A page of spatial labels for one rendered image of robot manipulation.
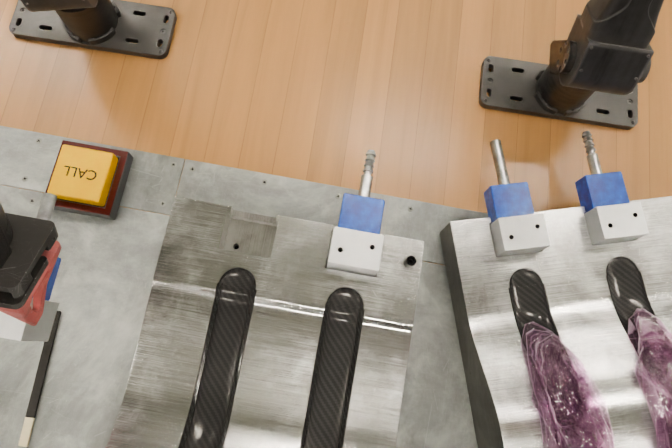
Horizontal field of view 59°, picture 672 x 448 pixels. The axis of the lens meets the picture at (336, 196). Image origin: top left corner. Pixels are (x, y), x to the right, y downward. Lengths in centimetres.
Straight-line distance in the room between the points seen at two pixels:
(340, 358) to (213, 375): 12
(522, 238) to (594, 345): 13
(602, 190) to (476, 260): 16
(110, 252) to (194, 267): 15
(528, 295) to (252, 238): 30
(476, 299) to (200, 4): 51
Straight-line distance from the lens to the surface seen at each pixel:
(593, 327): 68
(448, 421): 69
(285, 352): 59
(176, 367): 61
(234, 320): 60
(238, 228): 63
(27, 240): 50
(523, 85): 80
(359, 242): 57
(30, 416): 73
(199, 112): 76
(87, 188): 71
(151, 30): 81
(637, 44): 68
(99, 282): 72
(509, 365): 63
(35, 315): 57
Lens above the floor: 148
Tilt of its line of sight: 73 degrees down
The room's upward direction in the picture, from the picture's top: 9 degrees clockwise
